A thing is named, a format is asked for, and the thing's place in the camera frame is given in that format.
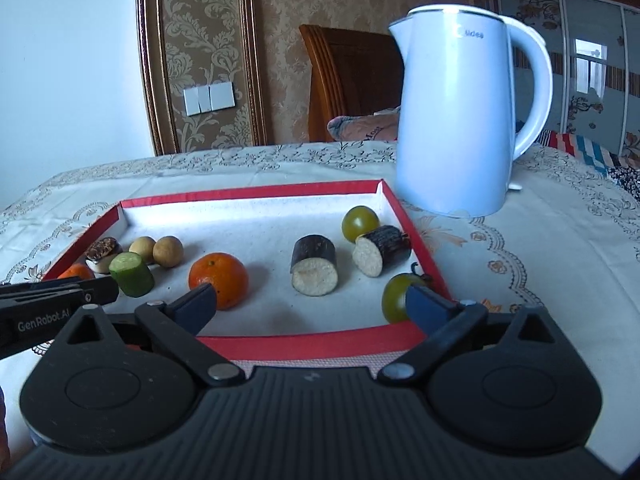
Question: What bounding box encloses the orange mandarin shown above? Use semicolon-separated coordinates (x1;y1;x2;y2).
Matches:
60;263;96;280
188;252;250;311

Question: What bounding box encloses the brown speckled fruit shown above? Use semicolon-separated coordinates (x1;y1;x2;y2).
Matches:
86;236;122;274

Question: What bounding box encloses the green tomato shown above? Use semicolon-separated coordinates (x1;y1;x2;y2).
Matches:
341;205;380;243
381;273;433;324

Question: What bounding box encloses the tan longan fruit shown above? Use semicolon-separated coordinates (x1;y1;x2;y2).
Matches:
129;236;155;264

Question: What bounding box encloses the red tray white lining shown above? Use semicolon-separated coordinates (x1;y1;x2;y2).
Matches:
45;180;449;362

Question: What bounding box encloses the floral lace tablecloth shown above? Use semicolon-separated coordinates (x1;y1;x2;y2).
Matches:
1;142;639;471

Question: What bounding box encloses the patterned pillow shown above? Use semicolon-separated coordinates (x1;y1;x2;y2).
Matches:
326;107;399;142

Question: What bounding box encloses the colourful striped blanket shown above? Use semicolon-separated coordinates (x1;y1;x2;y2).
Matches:
536;130;640;200

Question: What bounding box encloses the white electric kettle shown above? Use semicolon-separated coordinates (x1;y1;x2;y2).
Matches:
390;4;553;218

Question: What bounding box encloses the brown wooden headboard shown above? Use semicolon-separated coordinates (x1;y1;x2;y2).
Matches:
299;24;404;142

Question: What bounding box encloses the gold framed wallpaper panel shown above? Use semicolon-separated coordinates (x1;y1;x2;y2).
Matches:
137;0;273;155

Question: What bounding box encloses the floral glass wardrobe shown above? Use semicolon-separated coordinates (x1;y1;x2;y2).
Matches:
497;0;640;159

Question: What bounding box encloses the white wall switch panel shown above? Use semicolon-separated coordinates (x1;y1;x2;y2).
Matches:
182;81;236;116

